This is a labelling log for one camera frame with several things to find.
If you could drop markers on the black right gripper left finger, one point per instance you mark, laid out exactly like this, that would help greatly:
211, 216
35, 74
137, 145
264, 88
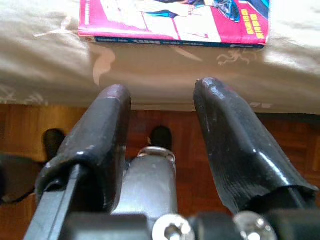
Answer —
100, 140

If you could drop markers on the pink and blue comic book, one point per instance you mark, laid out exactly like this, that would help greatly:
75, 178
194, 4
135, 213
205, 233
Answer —
200, 27

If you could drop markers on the black robot left foot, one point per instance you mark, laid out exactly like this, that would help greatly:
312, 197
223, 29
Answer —
53, 142

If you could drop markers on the bed with beige floral sheet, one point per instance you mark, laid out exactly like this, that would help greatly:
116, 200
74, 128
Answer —
160, 70

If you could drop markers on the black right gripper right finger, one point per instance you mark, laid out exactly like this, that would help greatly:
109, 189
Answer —
232, 140

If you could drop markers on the black robot foot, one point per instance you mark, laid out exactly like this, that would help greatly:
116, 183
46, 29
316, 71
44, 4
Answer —
161, 137
53, 142

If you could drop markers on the black robot right foot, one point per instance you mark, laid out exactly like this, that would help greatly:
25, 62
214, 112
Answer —
161, 137

